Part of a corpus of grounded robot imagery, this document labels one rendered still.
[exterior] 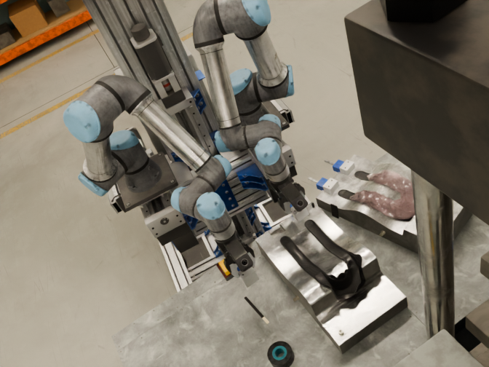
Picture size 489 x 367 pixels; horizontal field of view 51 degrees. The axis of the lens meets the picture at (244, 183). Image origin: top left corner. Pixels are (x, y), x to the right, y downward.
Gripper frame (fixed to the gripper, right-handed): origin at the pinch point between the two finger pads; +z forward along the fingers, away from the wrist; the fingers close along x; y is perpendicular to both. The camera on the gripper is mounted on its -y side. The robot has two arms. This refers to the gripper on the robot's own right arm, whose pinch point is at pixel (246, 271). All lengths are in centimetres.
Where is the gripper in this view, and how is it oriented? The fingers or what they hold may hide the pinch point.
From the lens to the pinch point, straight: 174.1
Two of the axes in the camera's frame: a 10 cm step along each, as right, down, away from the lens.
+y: -4.8, -5.3, 7.0
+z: 2.9, 6.6, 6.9
